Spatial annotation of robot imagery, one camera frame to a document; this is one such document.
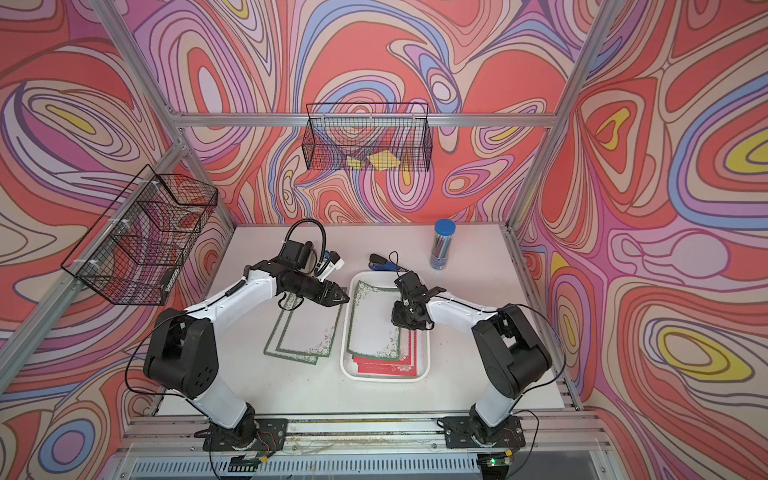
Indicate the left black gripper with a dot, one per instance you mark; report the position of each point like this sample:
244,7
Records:
328,299

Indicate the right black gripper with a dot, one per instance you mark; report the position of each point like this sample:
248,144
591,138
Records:
397,318

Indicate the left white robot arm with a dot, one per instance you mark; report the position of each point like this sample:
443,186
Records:
183,356

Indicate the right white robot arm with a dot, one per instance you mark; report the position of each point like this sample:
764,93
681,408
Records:
512,353

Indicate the white plastic storage tray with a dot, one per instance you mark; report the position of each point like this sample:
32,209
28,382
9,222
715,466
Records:
348,368

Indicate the red bordered stationery sheet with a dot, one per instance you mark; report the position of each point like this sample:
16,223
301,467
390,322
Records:
404,366

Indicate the blue black stapler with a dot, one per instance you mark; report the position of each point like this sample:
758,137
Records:
380,263

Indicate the blue lid pen tube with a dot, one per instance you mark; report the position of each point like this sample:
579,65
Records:
444,230

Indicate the yellow sticky note small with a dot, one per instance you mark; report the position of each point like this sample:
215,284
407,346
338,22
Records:
354,164

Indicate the yellow sticky note large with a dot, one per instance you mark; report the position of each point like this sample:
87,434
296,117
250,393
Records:
383,160

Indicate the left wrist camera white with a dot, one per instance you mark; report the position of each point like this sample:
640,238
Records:
330,262

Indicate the back black wire basket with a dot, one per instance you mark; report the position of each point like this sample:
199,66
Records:
335,130

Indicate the black wire basket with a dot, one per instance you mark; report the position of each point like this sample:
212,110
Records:
335,130
135,251

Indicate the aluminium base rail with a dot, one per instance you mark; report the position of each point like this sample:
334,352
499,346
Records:
558,445

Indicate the left black wire basket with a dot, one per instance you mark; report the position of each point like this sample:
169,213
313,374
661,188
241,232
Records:
135,251

